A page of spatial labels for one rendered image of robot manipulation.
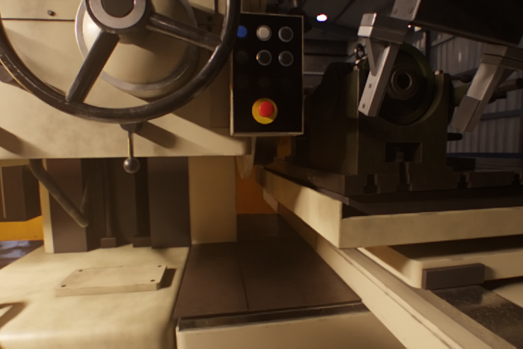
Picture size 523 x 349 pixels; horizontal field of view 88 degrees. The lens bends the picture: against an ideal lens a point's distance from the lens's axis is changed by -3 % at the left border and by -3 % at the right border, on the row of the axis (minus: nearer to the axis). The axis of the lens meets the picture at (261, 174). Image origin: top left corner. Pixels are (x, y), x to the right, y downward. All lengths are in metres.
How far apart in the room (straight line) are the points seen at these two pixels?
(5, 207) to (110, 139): 1.00
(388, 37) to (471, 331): 0.57
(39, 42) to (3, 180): 0.93
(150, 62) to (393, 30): 0.42
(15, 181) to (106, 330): 0.91
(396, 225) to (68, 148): 0.74
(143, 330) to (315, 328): 0.47
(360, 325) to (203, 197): 0.83
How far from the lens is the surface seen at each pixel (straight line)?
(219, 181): 1.35
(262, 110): 0.56
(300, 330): 0.92
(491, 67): 0.43
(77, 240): 1.53
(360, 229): 0.63
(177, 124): 0.69
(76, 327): 0.96
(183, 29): 0.50
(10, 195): 1.63
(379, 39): 0.34
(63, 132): 0.77
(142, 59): 0.60
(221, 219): 1.38
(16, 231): 3.81
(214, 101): 0.69
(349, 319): 0.96
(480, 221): 0.81
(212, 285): 1.00
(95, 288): 1.09
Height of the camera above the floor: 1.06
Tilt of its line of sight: 5 degrees down
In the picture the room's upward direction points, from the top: 1 degrees counter-clockwise
